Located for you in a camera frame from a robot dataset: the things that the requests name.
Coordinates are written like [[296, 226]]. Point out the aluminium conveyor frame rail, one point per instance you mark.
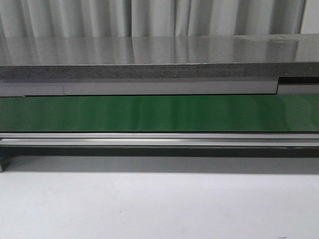
[[136, 139]]

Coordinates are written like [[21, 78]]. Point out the grey pleated curtain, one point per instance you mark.
[[137, 18]]

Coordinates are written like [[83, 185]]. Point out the grey metal back rail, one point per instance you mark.
[[160, 86]]

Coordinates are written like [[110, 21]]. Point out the grey stone counter slab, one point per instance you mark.
[[288, 55]]

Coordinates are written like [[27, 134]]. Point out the green conveyor belt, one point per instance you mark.
[[161, 113]]

